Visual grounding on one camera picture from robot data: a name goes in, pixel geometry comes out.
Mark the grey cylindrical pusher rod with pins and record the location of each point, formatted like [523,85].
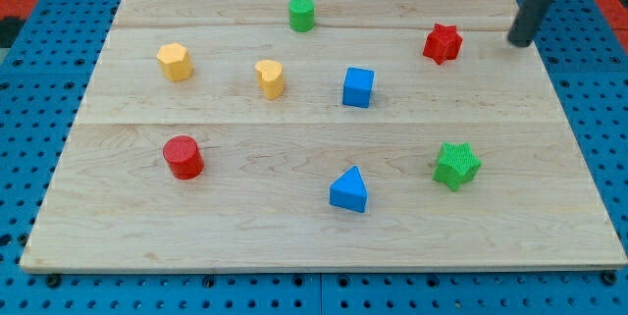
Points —
[527,22]

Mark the red cylinder block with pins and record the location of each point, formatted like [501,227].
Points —
[183,157]

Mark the green star block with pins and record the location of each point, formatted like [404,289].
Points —
[456,164]

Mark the yellow heart block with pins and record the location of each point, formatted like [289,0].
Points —
[270,76]

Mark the blue triangle block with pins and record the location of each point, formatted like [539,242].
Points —
[349,191]

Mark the red star block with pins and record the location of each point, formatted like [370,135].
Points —
[443,43]

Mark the blue cube block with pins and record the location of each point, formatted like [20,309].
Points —
[357,87]

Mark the yellow hexagon block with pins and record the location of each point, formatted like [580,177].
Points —
[174,62]

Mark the wooden board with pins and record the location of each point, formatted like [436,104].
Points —
[261,203]

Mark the green cylinder block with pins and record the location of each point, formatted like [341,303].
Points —
[301,15]

